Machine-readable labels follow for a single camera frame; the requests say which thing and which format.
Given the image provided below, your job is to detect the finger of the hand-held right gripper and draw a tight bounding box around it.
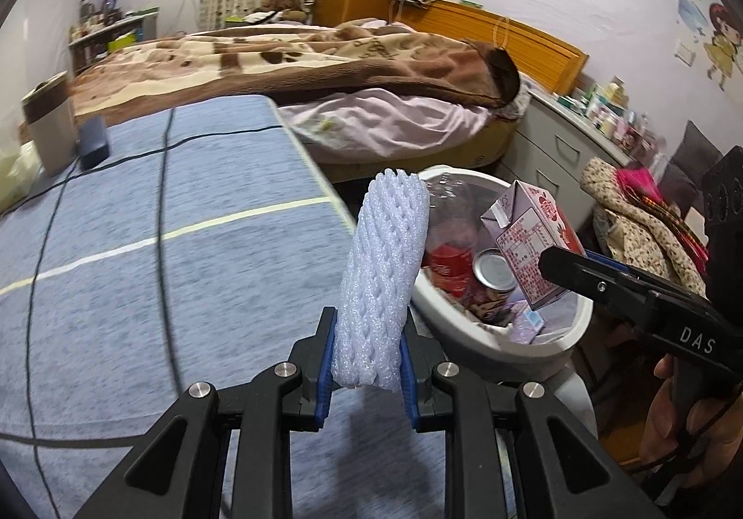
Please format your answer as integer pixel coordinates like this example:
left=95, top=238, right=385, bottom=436
left=537, top=246, right=668, bottom=332
left=583, top=251, right=707, bottom=306

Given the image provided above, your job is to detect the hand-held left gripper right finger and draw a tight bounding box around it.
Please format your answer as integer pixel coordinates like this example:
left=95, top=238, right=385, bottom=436
left=399, top=310, right=663, bottom=519

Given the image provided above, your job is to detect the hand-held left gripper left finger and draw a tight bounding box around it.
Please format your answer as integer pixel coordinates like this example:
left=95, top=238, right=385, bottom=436
left=72, top=307, right=338, bottom=519

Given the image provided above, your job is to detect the purple milk carton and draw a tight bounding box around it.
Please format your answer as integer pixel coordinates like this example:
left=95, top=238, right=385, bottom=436
left=481, top=179, right=586, bottom=312

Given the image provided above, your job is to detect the white mesh waste bin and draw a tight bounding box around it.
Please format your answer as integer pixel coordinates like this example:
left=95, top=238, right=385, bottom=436
left=411, top=165, right=599, bottom=439

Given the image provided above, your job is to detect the red soda can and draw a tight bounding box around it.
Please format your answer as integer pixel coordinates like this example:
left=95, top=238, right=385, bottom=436
left=471, top=249, right=520, bottom=296

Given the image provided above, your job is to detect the brown printed snack wrapper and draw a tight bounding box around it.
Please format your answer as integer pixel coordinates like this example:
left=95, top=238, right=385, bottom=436
left=461, top=290, right=515, bottom=330

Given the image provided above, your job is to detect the clear plastic bottle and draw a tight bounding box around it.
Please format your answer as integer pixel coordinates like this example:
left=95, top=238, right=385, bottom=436
left=423, top=174, right=494, bottom=299

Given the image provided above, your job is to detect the person's right hand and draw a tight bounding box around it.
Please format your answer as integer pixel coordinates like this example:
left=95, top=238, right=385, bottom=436
left=639, top=353, right=743, bottom=476

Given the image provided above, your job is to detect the floral cloth pile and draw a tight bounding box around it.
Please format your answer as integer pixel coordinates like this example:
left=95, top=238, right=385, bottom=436
left=580, top=156, right=709, bottom=293

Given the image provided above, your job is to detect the pink striped cloth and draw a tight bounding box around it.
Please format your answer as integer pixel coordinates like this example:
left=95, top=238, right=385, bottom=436
left=615, top=166, right=709, bottom=265

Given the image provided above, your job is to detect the grey drawer cabinet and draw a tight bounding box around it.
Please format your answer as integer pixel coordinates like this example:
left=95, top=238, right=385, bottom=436
left=502, top=90, right=651, bottom=218

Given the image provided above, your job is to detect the dark grey cushion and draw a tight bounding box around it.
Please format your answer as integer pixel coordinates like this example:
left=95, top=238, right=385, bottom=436
left=658, top=118, right=726, bottom=212

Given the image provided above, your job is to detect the cluster of cosmetic jars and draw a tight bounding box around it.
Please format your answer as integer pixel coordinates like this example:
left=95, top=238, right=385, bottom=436
left=557, top=81, right=665, bottom=154

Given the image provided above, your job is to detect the floral pillow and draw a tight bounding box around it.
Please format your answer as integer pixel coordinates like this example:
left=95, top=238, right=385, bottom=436
left=499, top=78, right=532, bottom=119

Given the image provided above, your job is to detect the wooden headboard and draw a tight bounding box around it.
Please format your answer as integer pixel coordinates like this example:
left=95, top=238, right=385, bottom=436
left=395, top=0, right=590, bottom=96

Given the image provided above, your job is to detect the pink bed quilt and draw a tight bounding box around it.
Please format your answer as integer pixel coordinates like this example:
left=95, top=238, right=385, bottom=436
left=279, top=88, right=523, bottom=163

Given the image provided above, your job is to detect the brown printed blanket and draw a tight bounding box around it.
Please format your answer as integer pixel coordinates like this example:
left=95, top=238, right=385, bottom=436
left=68, top=19, right=520, bottom=126

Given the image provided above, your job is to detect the dark blue case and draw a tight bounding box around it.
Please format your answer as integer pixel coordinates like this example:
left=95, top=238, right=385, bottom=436
left=78, top=117, right=111, bottom=170

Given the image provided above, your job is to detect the pale yellow tissue pack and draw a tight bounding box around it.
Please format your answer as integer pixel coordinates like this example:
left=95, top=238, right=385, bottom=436
left=0, top=142, right=44, bottom=212

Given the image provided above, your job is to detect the cluttered side desk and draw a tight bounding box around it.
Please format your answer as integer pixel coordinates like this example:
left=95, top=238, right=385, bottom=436
left=68, top=5, right=160, bottom=67

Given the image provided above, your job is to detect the row of dark bottles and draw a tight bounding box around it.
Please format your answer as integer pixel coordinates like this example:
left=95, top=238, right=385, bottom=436
left=70, top=0, right=125, bottom=38

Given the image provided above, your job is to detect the cartoon girl wall sticker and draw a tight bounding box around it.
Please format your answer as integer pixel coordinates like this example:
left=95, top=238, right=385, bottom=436
left=702, top=2, right=743, bottom=93

